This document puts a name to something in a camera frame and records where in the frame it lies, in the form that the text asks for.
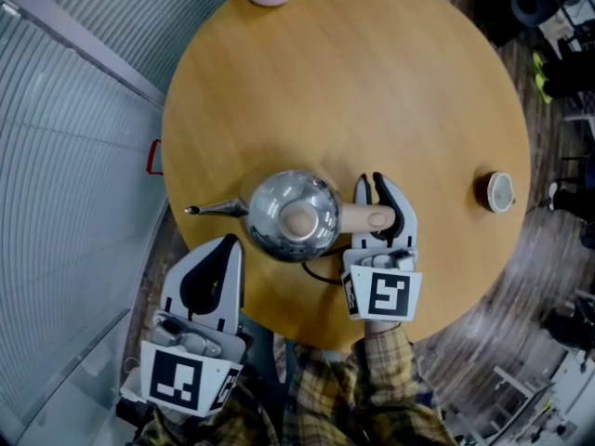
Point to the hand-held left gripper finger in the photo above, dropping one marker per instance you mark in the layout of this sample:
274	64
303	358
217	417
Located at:
232	295
173	291

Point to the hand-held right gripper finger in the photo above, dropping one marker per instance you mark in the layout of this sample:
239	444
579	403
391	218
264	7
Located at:
409	230
363	188

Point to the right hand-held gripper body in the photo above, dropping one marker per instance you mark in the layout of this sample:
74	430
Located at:
386	295

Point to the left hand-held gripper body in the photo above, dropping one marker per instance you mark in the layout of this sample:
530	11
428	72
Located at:
176	379

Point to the person's right forearm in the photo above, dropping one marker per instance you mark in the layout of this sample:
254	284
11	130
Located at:
386	365

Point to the white power adapter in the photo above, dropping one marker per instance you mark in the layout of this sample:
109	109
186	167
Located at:
132	392

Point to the small brown cup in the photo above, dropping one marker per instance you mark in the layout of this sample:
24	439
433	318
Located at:
497	193

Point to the person's plaid shirt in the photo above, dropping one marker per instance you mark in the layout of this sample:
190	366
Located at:
321	397

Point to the red framed object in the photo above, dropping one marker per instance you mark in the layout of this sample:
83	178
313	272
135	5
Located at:
149	156

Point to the white metal rack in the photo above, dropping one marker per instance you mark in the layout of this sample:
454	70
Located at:
511	379

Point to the glass partition with blinds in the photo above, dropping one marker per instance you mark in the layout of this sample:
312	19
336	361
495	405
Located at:
70	156

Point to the grey shell chair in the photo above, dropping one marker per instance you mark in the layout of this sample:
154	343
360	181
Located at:
530	3

